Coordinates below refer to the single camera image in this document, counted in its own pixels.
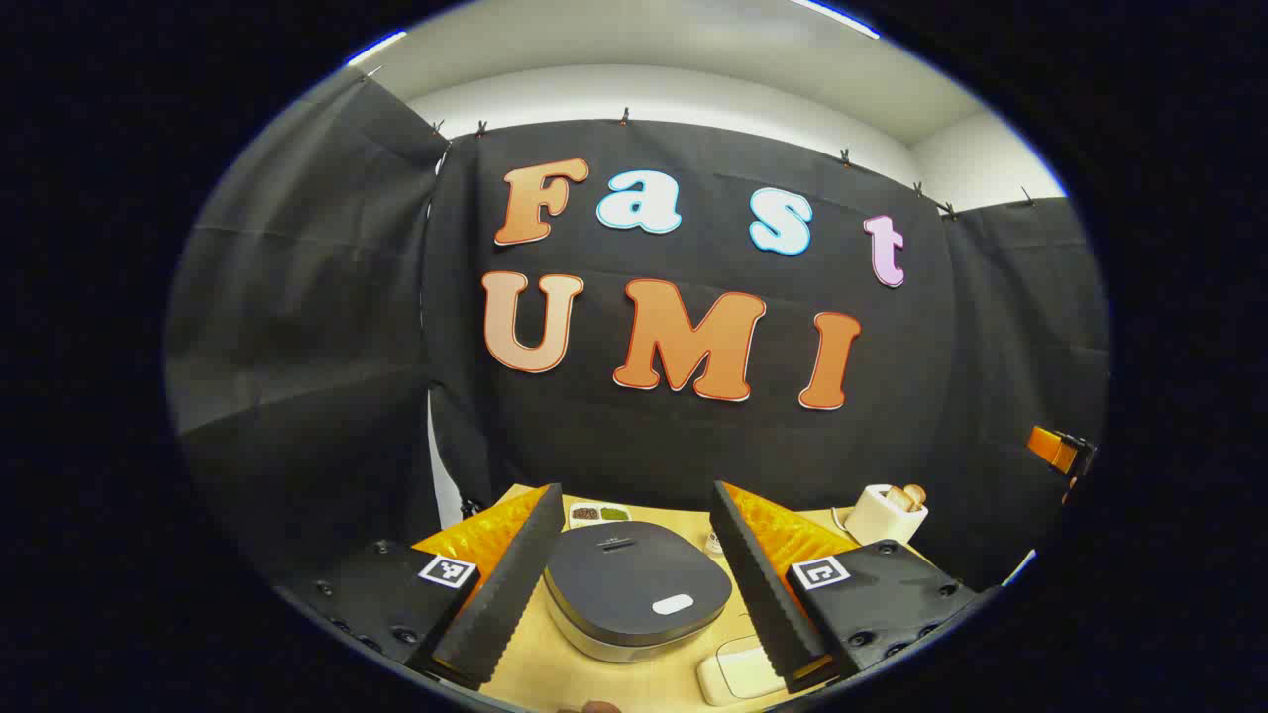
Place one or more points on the cream rectangular box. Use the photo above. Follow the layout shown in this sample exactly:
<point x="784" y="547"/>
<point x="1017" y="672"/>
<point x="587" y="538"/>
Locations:
<point x="733" y="673"/>

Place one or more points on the black backdrop cloth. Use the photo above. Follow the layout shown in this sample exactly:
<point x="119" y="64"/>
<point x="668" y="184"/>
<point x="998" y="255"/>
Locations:
<point x="347" y="297"/>

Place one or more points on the white toaster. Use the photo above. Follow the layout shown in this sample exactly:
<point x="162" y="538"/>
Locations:
<point x="877" y="520"/>

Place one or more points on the grey rice cooker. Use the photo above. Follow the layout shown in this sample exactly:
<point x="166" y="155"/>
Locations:
<point x="624" y="584"/>

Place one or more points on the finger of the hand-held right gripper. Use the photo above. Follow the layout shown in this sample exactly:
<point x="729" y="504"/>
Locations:
<point x="1052" y="448"/>

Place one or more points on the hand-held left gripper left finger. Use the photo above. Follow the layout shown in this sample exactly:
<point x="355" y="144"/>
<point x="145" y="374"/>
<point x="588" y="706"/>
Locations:
<point x="505" y="594"/>

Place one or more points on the small clear plastic bottle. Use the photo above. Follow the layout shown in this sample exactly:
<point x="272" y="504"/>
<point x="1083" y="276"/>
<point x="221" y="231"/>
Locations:
<point x="713" y="544"/>

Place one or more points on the ceiling light strip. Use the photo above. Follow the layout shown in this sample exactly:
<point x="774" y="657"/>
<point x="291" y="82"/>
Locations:
<point x="837" y="17"/>
<point x="376" y="47"/>

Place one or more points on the toasted bread slice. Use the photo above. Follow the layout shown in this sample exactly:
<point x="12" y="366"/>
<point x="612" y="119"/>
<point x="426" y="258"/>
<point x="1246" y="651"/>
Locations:
<point x="916" y="492"/>
<point x="898" y="498"/>

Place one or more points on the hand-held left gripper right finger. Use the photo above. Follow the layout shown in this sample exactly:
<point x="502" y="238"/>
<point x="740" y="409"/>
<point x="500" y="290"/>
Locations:
<point x="763" y="594"/>

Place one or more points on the white divided condiment tray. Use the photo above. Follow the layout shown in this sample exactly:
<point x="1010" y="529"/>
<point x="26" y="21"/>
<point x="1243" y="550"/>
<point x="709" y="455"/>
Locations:
<point x="598" y="513"/>

